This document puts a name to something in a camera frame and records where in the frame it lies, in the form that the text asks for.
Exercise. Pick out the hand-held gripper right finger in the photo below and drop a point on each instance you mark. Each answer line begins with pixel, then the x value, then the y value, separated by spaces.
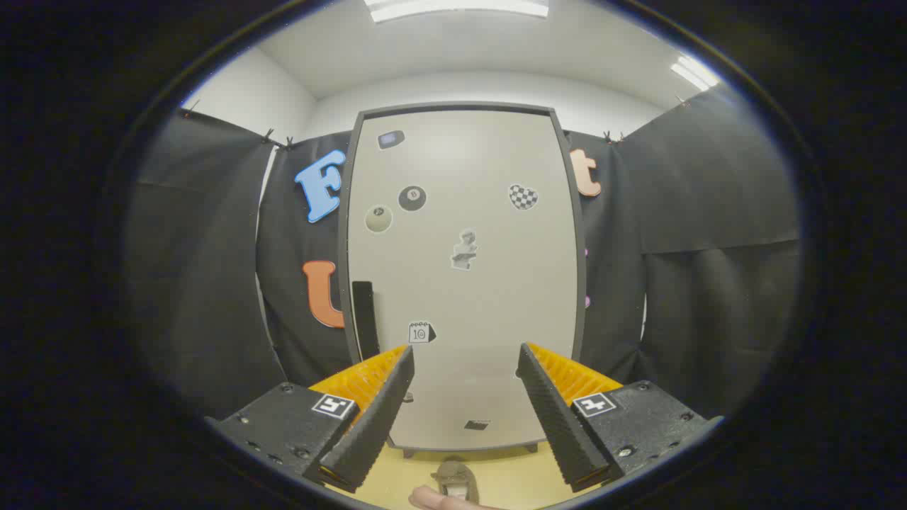
pixel 556 418

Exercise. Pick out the black backdrop cloth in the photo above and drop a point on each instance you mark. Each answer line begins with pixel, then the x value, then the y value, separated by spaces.
pixel 198 283

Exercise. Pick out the brown fuzzy shoe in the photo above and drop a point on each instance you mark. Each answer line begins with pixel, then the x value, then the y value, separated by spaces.
pixel 455 476

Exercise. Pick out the grey shoe cabinet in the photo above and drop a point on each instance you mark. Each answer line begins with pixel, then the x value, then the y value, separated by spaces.
pixel 343 234

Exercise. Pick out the beige shoe cabinet door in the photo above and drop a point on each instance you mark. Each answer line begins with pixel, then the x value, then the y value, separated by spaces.
pixel 489 319

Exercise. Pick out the small ceiling light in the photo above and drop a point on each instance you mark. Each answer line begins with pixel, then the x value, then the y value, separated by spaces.
pixel 696 73

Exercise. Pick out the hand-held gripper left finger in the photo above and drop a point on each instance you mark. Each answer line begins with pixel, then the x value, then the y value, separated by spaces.
pixel 379 418

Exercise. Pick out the long ceiling light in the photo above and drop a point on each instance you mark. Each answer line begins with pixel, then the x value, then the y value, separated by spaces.
pixel 453 7

